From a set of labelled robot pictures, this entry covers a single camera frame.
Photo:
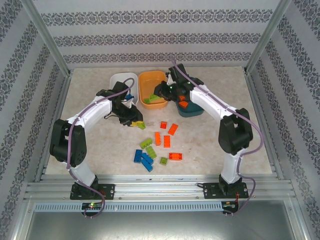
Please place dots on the orange lego brick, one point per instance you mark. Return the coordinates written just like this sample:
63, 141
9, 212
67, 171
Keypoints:
181, 97
167, 141
183, 104
157, 139
173, 129

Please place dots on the small circuit board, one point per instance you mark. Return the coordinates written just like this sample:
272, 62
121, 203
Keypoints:
92, 205
230, 205

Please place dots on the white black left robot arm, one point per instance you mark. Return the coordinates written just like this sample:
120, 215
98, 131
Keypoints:
95, 112

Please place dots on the aluminium frame post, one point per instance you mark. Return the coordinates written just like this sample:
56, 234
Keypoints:
48, 37
266, 37

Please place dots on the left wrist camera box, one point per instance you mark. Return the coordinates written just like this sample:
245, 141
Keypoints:
128, 103

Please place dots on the small red-orange lego brick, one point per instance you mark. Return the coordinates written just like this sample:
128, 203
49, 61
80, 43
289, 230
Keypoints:
163, 124

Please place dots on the long red-orange lego brick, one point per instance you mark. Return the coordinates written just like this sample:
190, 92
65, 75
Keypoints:
175, 156

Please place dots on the white plastic container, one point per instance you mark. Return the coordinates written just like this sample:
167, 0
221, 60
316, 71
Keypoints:
120, 77

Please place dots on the aluminium mounting rail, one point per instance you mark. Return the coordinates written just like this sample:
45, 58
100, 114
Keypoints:
160, 190

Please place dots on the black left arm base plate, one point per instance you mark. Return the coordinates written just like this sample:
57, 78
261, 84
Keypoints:
108, 191

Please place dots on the long green lego brick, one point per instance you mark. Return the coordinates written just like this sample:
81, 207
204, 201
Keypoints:
146, 143
148, 100
151, 152

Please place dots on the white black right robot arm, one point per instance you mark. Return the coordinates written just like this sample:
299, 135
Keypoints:
212, 102

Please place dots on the aluminium side rail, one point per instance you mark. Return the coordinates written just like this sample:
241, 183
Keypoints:
61, 100

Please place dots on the grey metal base panel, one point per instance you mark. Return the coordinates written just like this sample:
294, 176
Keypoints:
160, 227

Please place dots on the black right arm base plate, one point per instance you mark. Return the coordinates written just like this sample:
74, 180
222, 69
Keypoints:
211, 191

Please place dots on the teal plastic container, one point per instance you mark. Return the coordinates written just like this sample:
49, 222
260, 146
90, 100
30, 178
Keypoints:
192, 111

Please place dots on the orange plastic container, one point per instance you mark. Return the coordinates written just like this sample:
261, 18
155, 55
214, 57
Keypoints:
150, 82

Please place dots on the small green lego brick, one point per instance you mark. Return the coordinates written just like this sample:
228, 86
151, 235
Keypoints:
163, 161
155, 97
143, 126

